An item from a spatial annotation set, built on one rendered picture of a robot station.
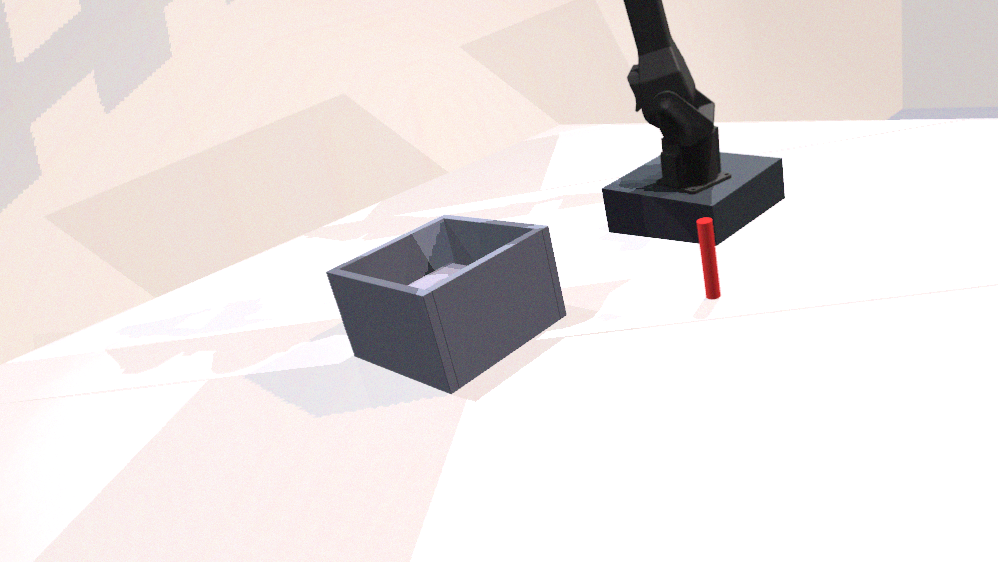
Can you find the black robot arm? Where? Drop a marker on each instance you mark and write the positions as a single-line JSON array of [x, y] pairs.
[[665, 90]]

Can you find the white plate with hole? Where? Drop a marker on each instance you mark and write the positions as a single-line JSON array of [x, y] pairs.
[[437, 275]]

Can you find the red peg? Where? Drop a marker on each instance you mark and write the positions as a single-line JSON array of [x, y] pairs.
[[709, 258]]

